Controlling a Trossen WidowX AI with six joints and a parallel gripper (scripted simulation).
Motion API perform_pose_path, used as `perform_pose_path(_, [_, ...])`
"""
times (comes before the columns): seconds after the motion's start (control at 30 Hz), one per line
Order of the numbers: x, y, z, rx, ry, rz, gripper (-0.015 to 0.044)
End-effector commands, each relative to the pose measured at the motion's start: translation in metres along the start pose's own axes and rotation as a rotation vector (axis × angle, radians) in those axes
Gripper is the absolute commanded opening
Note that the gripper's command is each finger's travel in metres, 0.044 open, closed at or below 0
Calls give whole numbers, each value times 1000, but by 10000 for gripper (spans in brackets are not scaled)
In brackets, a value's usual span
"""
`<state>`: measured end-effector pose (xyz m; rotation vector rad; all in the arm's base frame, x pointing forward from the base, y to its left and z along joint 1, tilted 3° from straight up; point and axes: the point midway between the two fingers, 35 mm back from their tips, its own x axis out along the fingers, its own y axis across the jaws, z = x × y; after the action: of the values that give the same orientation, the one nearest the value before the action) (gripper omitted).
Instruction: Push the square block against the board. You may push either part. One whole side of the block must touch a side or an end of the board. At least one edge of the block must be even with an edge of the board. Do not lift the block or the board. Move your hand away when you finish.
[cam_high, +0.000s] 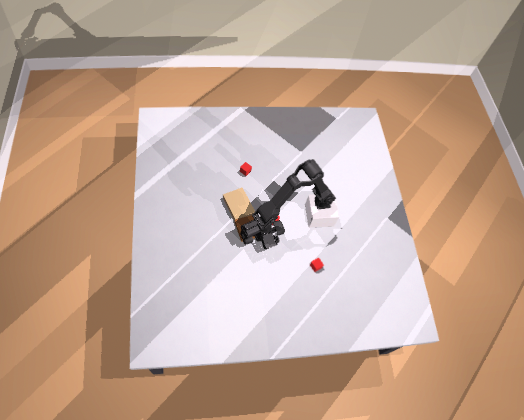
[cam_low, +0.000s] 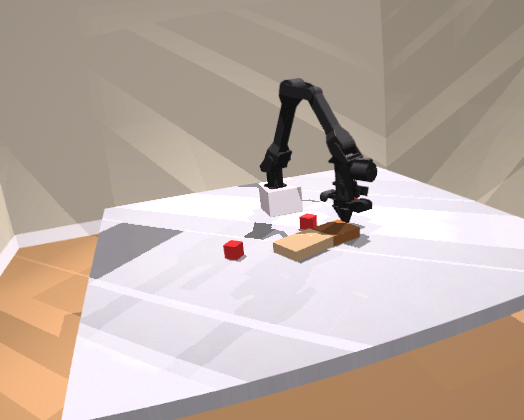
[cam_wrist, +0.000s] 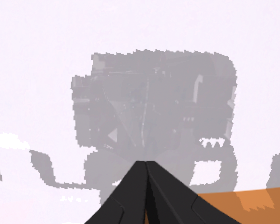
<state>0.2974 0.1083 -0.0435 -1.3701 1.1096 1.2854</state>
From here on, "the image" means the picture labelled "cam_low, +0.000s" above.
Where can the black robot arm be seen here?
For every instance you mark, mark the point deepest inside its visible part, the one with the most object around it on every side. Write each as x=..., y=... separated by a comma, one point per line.
x=339, y=141

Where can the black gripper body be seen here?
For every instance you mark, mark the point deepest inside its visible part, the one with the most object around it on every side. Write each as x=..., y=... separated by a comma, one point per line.
x=344, y=194

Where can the tan rectangular block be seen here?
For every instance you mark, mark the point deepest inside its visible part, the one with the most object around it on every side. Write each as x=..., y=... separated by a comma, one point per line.
x=302, y=245

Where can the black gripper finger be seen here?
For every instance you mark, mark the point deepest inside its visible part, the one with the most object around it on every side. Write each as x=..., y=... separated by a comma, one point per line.
x=345, y=214
x=337, y=210

